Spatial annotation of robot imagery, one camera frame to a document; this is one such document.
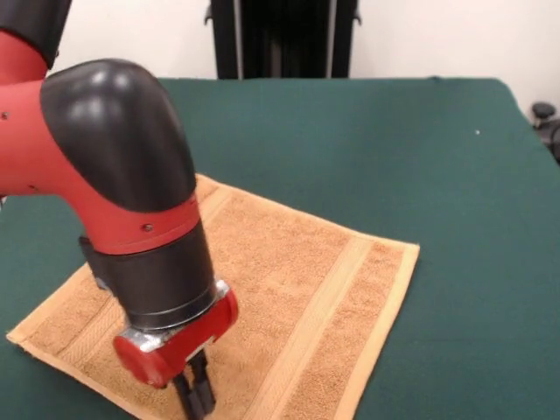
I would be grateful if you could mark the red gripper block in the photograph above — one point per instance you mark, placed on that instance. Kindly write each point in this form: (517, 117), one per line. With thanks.
(175, 359)

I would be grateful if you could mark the tan terry towel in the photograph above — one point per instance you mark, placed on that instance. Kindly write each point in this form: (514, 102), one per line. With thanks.
(284, 284)

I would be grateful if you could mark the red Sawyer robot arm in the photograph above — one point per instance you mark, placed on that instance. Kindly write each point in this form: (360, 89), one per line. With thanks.
(109, 153)

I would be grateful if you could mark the dark green table cloth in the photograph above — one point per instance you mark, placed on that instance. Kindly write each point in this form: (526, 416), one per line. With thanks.
(437, 219)

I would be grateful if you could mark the grey wheeled stand base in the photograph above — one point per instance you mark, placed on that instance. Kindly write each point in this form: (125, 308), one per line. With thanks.
(543, 111)

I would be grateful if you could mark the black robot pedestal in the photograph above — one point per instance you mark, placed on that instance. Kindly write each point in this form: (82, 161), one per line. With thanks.
(284, 39)

